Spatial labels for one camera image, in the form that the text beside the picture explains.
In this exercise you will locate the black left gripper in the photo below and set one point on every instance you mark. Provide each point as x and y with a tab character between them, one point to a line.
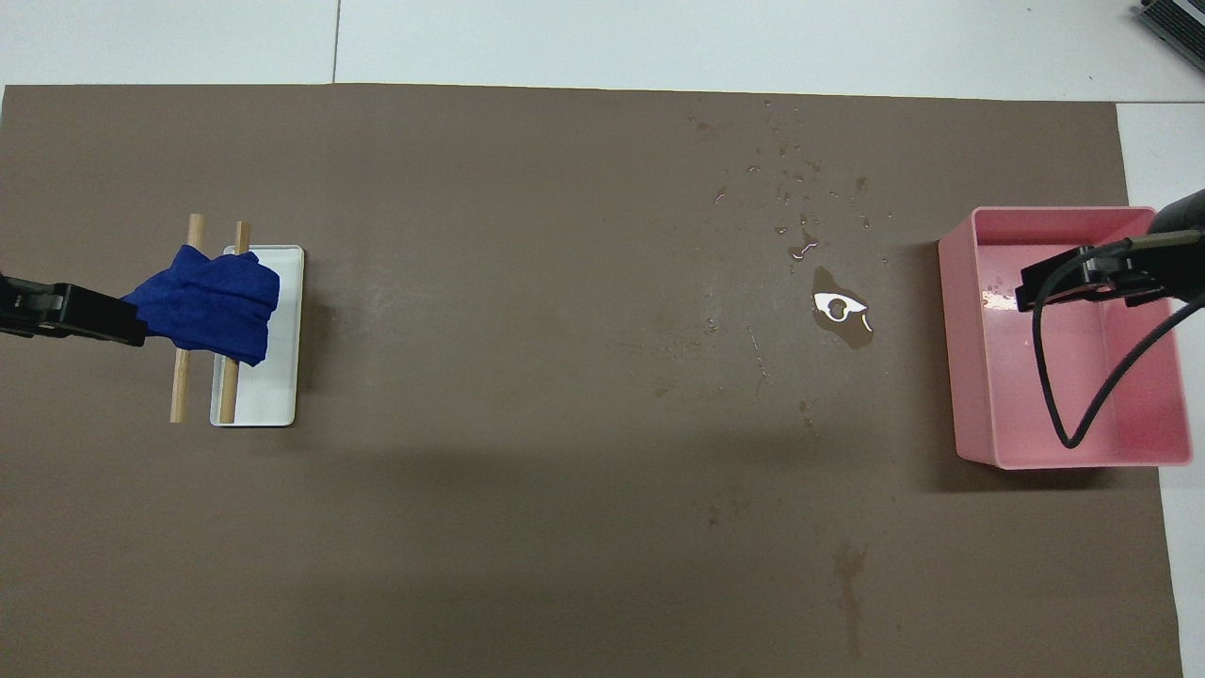
33	309

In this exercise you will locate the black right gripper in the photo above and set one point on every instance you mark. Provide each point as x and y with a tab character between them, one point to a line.
1181	254

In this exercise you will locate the blue towel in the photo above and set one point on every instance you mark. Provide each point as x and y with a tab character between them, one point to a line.
207	301

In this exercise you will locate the water puddle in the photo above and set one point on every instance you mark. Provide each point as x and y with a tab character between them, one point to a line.
843	325

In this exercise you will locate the light wooden dowel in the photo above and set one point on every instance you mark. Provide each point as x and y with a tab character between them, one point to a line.
180	386

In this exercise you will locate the pink plastic bin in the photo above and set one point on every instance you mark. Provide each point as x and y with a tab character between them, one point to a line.
1148	414

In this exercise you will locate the white rack base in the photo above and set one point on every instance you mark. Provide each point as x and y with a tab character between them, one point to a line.
273	386

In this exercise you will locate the brown table mat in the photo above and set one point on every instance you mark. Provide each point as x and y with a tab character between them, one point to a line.
565	471

